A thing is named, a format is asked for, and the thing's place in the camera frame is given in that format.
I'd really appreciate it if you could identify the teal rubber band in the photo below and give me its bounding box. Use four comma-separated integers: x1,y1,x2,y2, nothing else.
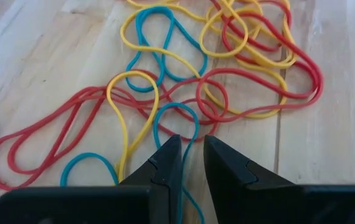
59,151,120,187
125,6,209,93
152,101,206,224

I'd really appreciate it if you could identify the red rubber band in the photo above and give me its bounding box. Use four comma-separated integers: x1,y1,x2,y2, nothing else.
210,0,292,63
0,68,220,191
195,11,324,124

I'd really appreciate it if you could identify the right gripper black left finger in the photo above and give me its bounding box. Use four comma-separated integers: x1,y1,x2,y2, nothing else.
0,133,184,224

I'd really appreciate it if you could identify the yellow rubber band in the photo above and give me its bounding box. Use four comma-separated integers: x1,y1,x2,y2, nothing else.
199,0,297,69
120,0,289,119
106,70,160,184

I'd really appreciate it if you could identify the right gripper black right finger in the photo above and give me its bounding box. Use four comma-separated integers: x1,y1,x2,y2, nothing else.
202,134,355,224

